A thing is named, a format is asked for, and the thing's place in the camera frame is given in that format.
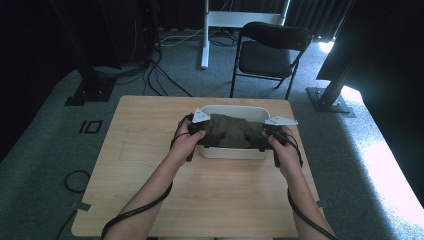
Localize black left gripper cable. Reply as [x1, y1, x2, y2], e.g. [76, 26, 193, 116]
[100, 114, 195, 240]

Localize black folding chair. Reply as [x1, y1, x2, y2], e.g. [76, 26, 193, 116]
[229, 21, 315, 101]

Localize white desk frame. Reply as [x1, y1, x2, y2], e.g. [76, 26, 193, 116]
[200, 0, 292, 70]

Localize olive green cloth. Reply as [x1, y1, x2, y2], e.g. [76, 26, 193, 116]
[199, 113, 268, 150]

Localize person's left hand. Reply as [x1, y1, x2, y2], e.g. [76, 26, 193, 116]
[169, 127, 207, 165]

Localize white plastic bin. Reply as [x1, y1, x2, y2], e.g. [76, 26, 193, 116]
[197, 104, 272, 160]

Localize person's right hand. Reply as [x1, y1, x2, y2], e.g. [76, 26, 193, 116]
[267, 126, 304, 180]

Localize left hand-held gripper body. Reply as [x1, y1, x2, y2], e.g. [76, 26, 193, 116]
[185, 107, 212, 163]

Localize black cable loop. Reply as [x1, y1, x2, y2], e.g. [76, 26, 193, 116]
[63, 169, 92, 194]

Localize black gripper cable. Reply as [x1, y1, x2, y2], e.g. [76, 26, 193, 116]
[278, 131, 338, 240]
[100, 114, 195, 240]

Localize dark curtain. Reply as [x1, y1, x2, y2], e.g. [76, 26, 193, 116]
[229, 0, 356, 42]

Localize black metal stand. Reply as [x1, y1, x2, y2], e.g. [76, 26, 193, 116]
[305, 19, 371, 119]
[49, 0, 118, 108]

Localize black floor cables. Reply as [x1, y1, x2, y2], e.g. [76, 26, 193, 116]
[93, 19, 241, 98]

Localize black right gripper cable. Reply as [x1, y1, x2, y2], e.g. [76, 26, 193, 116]
[278, 131, 338, 240]

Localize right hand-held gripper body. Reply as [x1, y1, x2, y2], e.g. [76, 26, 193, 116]
[262, 115, 299, 168]

